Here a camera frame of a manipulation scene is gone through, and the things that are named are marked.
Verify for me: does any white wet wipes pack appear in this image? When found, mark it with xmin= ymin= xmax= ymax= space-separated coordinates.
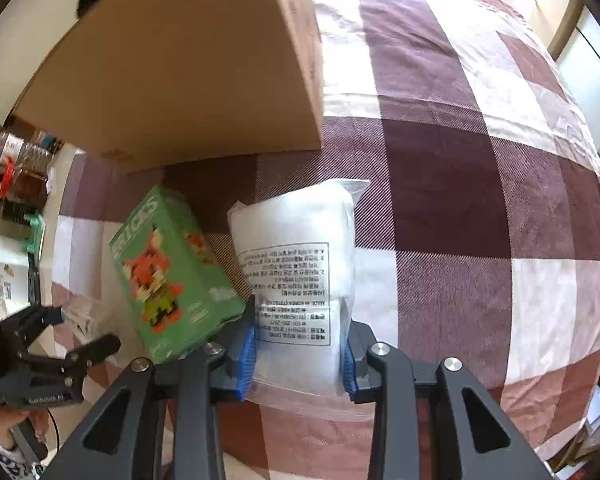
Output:
xmin=227 ymin=179 xmax=370 ymax=396

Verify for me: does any person right hand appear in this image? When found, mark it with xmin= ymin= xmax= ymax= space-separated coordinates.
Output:
xmin=0 ymin=406 xmax=50 ymax=448

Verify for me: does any white fluffy plush toy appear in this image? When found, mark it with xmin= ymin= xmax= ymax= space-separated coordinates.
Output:
xmin=62 ymin=295 xmax=107 ymax=342

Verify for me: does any green plastic clip holder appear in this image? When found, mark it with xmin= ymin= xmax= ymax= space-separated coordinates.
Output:
xmin=21 ymin=214 xmax=46 ymax=260

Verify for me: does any green bricks toy box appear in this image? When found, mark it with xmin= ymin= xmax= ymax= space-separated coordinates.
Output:
xmin=109 ymin=185 xmax=245 ymax=363

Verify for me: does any white printed clothing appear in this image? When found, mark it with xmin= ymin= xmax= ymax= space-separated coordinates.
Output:
xmin=0 ymin=443 xmax=46 ymax=480

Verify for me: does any dark bottle white cap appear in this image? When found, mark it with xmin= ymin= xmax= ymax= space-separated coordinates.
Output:
xmin=0 ymin=196 xmax=38 ymax=238

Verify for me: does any red lid sauce jar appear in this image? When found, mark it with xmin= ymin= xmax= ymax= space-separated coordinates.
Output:
xmin=0 ymin=158 xmax=48 ymax=209

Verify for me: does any clear plastic water bottle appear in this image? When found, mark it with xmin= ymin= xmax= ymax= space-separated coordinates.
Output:
xmin=0 ymin=132 xmax=53 ymax=168

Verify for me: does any checkered purple white tablecloth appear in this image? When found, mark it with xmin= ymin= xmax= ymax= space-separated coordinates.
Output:
xmin=52 ymin=0 xmax=600 ymax=459

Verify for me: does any brown cardboard box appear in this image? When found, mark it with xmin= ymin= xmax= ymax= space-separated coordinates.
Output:
xmin=15 ymin=0 xmax=323 ymax=172

